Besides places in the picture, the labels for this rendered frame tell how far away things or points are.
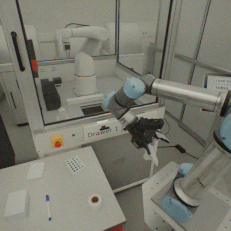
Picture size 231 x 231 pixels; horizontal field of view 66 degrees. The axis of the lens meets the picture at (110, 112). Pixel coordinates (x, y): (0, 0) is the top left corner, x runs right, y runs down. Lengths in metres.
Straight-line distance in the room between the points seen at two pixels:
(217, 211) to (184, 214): 0.35
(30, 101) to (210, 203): 1.12
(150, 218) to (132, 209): 0.91
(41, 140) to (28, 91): 0.35
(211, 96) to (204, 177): 0.28
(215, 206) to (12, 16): 1.34
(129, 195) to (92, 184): 0.93
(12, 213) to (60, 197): 0.23
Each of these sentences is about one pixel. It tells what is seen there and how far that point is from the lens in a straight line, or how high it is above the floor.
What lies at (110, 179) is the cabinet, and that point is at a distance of 1.76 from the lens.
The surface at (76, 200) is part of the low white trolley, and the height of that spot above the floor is 0.76.
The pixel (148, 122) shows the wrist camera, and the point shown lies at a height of 1.23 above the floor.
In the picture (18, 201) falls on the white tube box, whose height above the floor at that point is 0.81.
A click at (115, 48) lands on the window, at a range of 1.14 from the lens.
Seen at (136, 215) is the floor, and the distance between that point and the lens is 1.90.
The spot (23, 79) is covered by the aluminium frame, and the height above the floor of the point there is 1.31.
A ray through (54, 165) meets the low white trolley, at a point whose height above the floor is 0.76.
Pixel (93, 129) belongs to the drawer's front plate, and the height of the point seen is 0.89.
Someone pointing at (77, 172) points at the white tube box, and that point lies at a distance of 1.13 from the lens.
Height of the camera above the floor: 1.63
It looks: 30 degrees down
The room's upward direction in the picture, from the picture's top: straight up
